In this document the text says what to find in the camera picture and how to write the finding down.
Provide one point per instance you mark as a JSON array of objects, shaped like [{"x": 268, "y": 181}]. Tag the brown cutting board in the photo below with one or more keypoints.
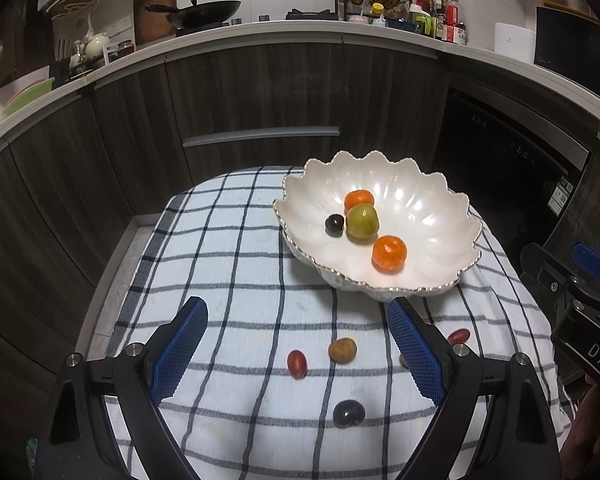
[{"x": 152, "y": 10}]

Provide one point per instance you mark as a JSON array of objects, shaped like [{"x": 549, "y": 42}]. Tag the black and white checked cloth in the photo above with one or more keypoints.
[{"x": 240, "y": 270}]

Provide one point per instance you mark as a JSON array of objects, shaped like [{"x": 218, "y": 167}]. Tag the yellow lidded jar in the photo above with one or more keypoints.
[{"x": 377, "y": 10}]

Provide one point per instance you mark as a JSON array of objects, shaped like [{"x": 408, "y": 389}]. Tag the red sauce bottle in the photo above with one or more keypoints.
[{"x": 454, "y": 22}]

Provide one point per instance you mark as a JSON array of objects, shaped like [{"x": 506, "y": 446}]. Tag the red cherry tomato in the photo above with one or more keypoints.
[
  {"x": 458, "y": 336},
  {"x": 297, "y": 364}
]

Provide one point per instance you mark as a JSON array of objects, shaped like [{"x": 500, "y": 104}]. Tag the person's right hand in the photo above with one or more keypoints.
[{"x": 597, "y": 430}]

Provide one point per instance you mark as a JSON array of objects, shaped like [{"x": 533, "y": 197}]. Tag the brown longan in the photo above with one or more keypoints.
[
  {"x": 342, "y": 350},
  {"x": 402, "y": 360}
]

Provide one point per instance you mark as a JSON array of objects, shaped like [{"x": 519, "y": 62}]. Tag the dark purple grape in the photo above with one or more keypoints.
[
  {"x": 334, "y": 223},
  {"x": 348, "y": 412}
]

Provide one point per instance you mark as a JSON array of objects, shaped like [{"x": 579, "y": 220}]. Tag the green lidded jar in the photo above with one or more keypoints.
[{"x": 424, "y": 22}]

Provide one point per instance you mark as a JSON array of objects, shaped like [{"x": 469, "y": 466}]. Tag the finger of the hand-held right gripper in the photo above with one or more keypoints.
[
  {"x": 597, "y": 265},
  {"x": 545, "y": 270}
]

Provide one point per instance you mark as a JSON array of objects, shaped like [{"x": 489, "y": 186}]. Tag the dark wood base cabinets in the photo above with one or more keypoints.
[{"x": 255, "y": 85}]

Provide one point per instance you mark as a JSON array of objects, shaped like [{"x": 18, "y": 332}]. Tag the white scalloped bowl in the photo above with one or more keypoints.
[{"x": 430, "y": 210}]

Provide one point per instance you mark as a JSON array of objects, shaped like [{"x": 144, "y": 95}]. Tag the white teapot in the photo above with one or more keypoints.
[{"x": 96, "y": 45}]

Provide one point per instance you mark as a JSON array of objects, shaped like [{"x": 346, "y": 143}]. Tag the green plum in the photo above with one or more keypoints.
[{"x": 362, "y": 220}]

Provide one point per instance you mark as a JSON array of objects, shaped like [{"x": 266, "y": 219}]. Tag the mandarin orange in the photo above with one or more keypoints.
[
  {"x": 357, "y": 197},
  {"x": 389, "y": 254}
]

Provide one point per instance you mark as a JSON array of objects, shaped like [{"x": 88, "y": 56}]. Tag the black stove grate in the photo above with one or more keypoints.
[{"x": 310, "y": 15}]

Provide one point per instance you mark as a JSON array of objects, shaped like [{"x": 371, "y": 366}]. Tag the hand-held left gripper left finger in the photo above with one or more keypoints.
[{"x": 177, "y": 355}]

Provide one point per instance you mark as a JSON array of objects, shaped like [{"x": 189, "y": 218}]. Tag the brown glass jar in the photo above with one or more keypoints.
[{"x": 125, "y": 49}]

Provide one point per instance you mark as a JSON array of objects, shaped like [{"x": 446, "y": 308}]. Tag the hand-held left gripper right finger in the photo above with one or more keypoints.
[{"x": 417, "y": 360}]

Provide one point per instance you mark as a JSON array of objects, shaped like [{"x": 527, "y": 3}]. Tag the green tray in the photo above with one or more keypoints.
[{"x": 27, "y": 95}]

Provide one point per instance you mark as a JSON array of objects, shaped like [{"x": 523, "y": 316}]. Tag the black built-in dishwasher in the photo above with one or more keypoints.
[{"x": 500, "y": 170}]

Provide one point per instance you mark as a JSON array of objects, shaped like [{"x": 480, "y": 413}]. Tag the black wok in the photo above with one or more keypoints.
[{"x": 205, "y": 12}]

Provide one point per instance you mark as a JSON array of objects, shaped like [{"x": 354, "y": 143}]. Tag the black microwave oven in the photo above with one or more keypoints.
[{"x": 570, "y": 50}]

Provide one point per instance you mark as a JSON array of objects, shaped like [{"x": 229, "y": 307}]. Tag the white rice cooker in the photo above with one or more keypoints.
[{"x": 515, "y": 40}]

